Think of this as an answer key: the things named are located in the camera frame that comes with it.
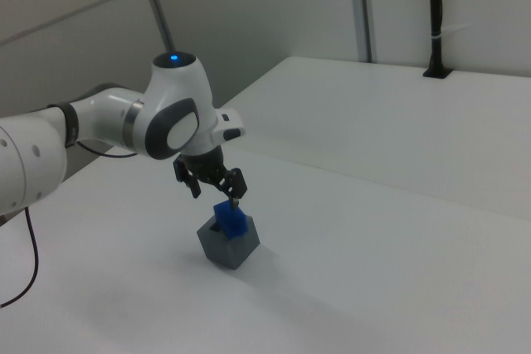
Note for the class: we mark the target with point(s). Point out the blue block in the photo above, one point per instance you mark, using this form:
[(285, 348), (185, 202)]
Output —
[(232, 221)]

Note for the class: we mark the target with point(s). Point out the wide grey partition post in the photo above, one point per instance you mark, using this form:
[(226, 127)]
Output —
[(363, 10)]

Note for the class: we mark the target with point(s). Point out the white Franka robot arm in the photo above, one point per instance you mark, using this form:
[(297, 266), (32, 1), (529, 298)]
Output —
[(174, 93)]

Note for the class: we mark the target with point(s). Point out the black post base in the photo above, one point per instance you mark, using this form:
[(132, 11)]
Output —
[(436, 74)]

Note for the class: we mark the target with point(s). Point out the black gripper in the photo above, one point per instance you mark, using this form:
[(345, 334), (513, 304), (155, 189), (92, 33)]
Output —
[(205, 163)]

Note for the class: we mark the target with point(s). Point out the grey hollow cuboid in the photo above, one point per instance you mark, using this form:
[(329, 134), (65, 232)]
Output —
[(232, 252)]

